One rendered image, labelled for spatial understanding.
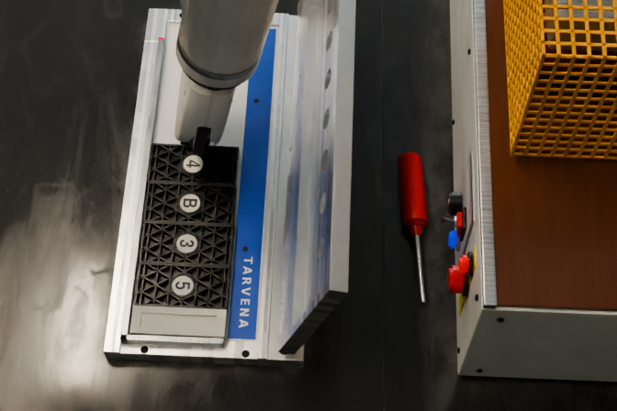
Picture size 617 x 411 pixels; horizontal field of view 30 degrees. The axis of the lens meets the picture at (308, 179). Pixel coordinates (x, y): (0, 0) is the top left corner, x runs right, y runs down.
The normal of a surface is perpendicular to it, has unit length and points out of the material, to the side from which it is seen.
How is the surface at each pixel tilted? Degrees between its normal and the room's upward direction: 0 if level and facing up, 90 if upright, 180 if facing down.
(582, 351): 90
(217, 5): 85
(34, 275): 0
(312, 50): 16
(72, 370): 0
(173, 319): 0
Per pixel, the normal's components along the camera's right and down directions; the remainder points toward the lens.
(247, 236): 0.00, -0.47
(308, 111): 0.28, -0.45
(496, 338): -0.04, 0.88
